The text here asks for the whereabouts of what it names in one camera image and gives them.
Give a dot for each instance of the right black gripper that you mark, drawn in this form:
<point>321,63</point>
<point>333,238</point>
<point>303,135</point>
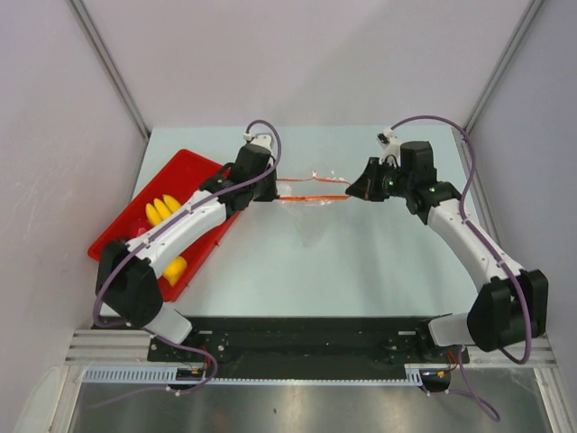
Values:
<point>368,188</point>

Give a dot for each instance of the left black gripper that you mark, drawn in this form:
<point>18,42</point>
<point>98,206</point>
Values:
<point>270,193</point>

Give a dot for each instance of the clear orange zip bag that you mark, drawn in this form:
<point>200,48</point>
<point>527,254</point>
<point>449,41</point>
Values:
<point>310,202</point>

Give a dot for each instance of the yellow toy banana bunch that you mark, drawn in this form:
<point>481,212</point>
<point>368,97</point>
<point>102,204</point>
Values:
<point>161,209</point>

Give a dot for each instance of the yellow toy pear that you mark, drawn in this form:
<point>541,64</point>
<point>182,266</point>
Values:
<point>175,270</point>

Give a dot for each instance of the red toy apple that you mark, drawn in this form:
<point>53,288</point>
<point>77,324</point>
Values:
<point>137,228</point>

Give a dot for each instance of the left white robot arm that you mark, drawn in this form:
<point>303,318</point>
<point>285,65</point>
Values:
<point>128,273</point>

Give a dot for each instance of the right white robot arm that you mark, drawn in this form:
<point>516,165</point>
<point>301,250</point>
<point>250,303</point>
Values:
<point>511,303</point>

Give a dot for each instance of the red plastic tray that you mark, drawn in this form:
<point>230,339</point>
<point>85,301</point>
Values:
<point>178,178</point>

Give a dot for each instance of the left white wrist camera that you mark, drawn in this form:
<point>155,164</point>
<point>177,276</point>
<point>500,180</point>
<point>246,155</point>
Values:
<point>263,140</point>

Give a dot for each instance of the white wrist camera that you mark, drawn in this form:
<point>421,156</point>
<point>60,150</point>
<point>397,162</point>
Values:
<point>263,140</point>
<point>390,144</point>

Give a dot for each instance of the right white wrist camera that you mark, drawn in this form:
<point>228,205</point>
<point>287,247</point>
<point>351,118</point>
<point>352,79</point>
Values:
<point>390,144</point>

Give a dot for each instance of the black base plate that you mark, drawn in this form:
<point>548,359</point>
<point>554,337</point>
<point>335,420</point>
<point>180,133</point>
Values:
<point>308,349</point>

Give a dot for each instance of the white slotted cable duct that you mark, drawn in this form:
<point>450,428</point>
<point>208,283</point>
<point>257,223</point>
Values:
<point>167,375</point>

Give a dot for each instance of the aluminium frame rail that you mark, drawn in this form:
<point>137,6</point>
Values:
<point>131,347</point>

